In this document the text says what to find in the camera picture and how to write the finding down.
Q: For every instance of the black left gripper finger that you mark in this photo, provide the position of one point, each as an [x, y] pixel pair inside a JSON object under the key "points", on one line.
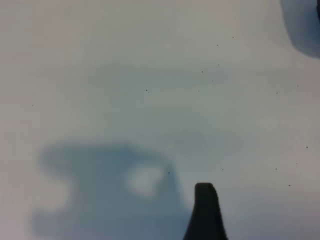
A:
{"points": [[206, 215]]}

